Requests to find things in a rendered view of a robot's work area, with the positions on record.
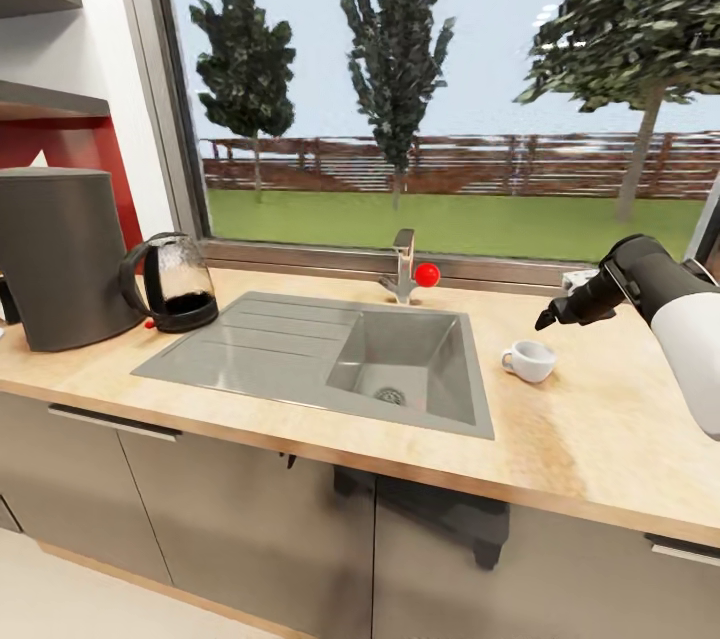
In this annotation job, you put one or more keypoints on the electric kettle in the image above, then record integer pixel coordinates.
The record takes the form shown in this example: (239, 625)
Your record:
(177, 282)

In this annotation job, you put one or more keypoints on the coffee maker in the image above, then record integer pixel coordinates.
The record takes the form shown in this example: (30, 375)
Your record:
(61, 247)

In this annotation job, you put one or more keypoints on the fixed window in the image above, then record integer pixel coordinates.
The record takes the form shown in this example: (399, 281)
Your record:
(520, 139)

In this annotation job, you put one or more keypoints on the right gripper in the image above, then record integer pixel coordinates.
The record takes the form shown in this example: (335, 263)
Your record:
(580, 307)

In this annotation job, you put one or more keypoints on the coffee cup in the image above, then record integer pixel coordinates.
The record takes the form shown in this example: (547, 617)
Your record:
(532, 361)

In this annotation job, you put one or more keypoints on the drop in sink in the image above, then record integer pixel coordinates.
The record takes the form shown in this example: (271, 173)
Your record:
(411, 366)

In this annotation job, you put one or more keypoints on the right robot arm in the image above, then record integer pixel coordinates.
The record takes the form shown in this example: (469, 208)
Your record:
(679, 302)

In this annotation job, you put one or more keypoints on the countertop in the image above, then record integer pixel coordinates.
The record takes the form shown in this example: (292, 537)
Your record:
(607, 436)

